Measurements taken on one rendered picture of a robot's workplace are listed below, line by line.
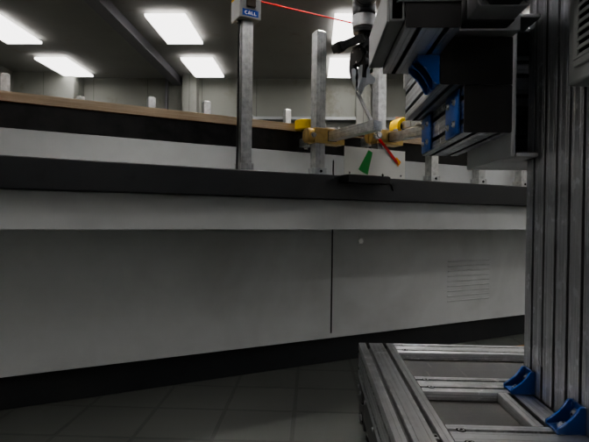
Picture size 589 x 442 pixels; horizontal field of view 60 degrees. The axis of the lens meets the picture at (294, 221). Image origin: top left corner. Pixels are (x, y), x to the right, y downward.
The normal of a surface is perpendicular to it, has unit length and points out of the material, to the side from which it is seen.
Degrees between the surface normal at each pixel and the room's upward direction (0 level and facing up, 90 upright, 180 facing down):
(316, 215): 90
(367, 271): 90
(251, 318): 90
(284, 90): 90
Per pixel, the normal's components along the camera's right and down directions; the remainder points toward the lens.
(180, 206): 0.47, 0.01
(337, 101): -0.04, 0.00
